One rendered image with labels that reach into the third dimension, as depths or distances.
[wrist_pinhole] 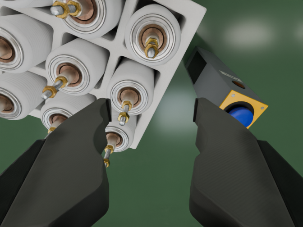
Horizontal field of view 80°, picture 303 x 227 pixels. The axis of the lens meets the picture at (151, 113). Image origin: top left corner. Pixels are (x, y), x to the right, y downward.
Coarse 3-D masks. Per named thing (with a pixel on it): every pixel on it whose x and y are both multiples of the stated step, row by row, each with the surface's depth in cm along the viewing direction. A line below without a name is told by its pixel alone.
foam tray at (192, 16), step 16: (128, 0) 33; (144, 0) 43; (160, 0) 33; (176, 0) 33; (32, 16) 35; (48, 16) 35; (128, 16) 35; (176, 16) 44; (192, 16) 34; (64, 32) 37; (112, 32) 44; (192, 32) 36; (112, 48) 38; (112, 64) 40; (176, 64) 40; (48, 80) 42; (160, 80) 42; (96, 96) 44; (160, 96) 44; (32, 112) 47; (144, 112) 46; (144, 128) 49
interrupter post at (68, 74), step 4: (64, 72) 32; (68, 72) 32; (72, 72) 33; (60, 76) 31; (64, 76) 31; (68, 76) 32; (72, 76) 33; (68, 80) 31; (72, 80) 33; (68, 84) 32
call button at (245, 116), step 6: (234, 108) 29; (240, 108) 28; (246, 108) 29; (234, 114) 28; (240, 114) 28; (246, 114) 28; (252, 114) 28; (240, 120) 29; (246, 120) 29; (246, 126) 29
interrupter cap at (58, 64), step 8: (56, 56) 32; (64, 56) 32; (72, 56) 32; (56, 64) 33; (64, 64) 33; (72, 64) 33; (80, 64) 33; (48, 72) 33; (56, 72) 34; (80, 72) 33; (88, 72) 33; (80, 80) 34; (88, 80) 34; (64, 88) 35; (72, 88) 35; (80, 88) 35
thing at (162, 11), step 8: (144, 8) 28; (152, 8) 28; (160, 8) 28; (136, 16) 29; (168, 16) 28; (128, 24) 30; (176, 24) 29; (128, 32) 30; (176, 32) 30; (128, 40) 30; (176, 40) 30; (128, 48) 31; (176, 48) 31; (136, 56) 32; (168, 56) 32; (144, 64) 33; (152, 64) 33; (160, 64) 33
